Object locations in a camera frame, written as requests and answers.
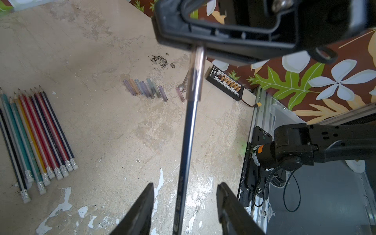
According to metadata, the orange transparent pencil cap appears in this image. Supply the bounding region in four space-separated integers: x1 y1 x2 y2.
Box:
129 78 142 96

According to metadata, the clear teal pencil cap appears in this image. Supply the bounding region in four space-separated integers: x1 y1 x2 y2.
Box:
146 78 155 99

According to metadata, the grey transparent pencil cap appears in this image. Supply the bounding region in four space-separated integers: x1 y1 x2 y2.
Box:
135 79 145 96

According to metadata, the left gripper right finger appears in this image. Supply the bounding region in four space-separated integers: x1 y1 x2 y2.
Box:
216 182 265 235

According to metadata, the teal green pencil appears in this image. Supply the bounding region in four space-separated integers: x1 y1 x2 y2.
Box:
9 97 47 195

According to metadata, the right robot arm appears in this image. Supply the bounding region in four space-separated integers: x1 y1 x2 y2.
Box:
152 1 376 171

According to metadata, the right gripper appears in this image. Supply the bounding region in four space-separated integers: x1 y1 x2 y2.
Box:
152 1 376 66

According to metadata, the black grey pencil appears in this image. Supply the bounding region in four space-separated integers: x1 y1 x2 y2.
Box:
1 110 31 204

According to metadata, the yellow pencil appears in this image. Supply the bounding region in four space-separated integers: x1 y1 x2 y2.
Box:
13 93 51 187

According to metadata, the purple transparent pencil cap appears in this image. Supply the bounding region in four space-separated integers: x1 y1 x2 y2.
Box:
123 79 137 96

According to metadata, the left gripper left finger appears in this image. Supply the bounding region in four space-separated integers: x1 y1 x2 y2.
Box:
110 183 154 235

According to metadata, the pink transparent pencil cap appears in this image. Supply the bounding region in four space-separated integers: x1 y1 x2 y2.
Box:
176 87 186 102

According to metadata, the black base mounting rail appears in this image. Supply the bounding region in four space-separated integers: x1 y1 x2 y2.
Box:
238 126 275 232

